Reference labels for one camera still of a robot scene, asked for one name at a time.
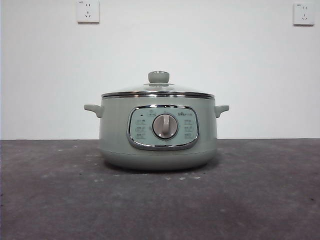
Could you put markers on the pale green electric pot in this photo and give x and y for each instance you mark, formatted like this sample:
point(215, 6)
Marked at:
point(115, 150)

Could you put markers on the white wall socket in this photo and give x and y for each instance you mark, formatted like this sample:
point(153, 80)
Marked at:
point(88, 12)
point(303, 15)

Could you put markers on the glass lid with green knob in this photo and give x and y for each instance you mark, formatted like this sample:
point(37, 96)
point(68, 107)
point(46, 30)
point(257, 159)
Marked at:
point(158, 76)

